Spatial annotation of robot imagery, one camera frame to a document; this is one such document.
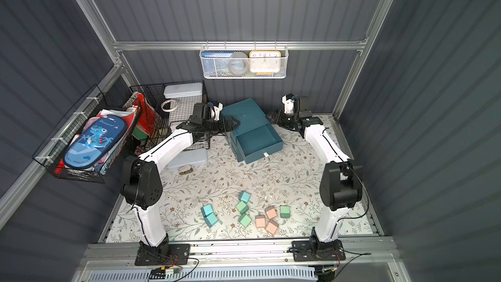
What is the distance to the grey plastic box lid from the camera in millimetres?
1040

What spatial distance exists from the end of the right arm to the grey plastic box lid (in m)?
0.45

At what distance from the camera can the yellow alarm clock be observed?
34.9 inches
